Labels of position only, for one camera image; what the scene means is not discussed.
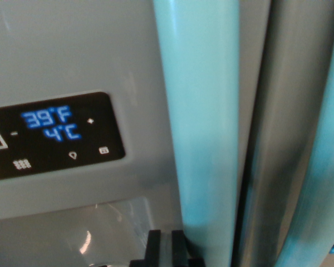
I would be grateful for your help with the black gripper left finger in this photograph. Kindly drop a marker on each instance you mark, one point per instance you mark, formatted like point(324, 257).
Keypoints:
point(153, 247)

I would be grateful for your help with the black temperature display panel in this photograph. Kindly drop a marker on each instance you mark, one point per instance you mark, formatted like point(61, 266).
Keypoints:
point(50, 144)

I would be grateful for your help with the plain grey fridge door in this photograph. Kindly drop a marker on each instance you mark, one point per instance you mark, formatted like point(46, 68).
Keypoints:
point(292, 83)

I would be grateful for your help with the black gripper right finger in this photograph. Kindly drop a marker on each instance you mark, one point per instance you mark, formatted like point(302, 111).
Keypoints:
point(179, 247)

